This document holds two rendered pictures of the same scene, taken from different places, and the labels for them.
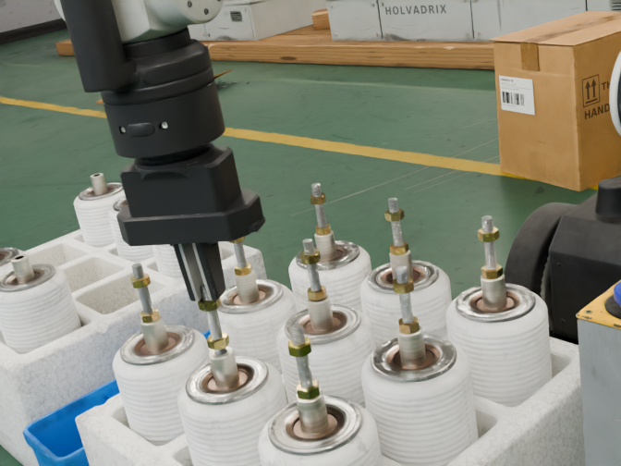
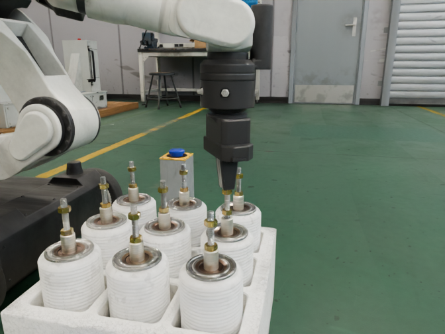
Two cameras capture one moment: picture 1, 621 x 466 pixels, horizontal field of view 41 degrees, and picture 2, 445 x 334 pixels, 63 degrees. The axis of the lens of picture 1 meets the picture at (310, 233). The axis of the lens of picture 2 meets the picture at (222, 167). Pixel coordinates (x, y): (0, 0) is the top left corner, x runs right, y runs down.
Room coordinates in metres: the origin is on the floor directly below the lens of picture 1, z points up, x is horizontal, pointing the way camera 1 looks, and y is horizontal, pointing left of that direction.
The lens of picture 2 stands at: (1.04, 0.55, 0.54)
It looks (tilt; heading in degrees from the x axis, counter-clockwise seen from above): 16 degrees down; 231
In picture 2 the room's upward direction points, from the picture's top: straight up
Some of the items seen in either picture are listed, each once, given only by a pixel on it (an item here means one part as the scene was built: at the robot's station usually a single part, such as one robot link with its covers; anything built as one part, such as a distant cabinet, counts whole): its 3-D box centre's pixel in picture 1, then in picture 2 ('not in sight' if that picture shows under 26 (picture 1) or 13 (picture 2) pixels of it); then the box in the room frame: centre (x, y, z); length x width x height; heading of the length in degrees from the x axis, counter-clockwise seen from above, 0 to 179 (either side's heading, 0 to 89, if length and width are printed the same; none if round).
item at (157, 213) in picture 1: (177, 161); (226, 117); (0.65, 0.10, 0.46); 0.13 x 0.10 x 0.12; 71
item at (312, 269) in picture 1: (313, 275); (163, 200); (0.73, 0.00, 0.30); 0.01 x 0.01 x 0.08
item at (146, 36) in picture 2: not in sight; (148, 40); (-1.47, -4.06, 0.87); 0.41 x 0.17 x 0.25; 38
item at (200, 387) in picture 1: (227, 380); (226, 232); (0.65, 0.10, 0.25); 0.08 x 0.08 x 0.01
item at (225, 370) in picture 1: (224, 368); (226, 226); (0.65, 0.10, 0.26); 0.02 x 0.02 x 0.03
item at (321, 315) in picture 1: (320, 312); (164, 220); (0.73, 0.00, 0.26); 0.02 x 0.02 x 0.03
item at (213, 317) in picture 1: (213, 323); (227, 202); (0.65, 0.10, 0.31); 0.01 x 0.01 x 0.08
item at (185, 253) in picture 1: (187, 263); (229, 172); (0.66, 0.11, 0.37); 0.03 x 0.02 x 0.06; 161
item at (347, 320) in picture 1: (322, 324); (164, 226); (0.73, 0.00, 0.25); 0.08 x 0.08 x 0.01
